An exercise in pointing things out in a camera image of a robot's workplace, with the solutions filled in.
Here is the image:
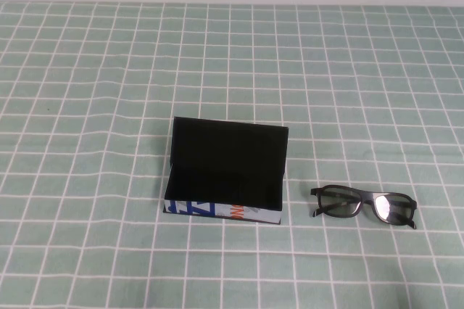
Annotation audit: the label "black glasses case printed side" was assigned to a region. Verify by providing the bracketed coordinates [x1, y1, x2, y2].
[162, 116, 291, 226]

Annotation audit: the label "black framed glasses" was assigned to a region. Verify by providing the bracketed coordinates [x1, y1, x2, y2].
[310, 184, 418, 231]

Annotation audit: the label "green white checked tablecloth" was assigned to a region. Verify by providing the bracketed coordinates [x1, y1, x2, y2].
[0, 0, 464, 309]

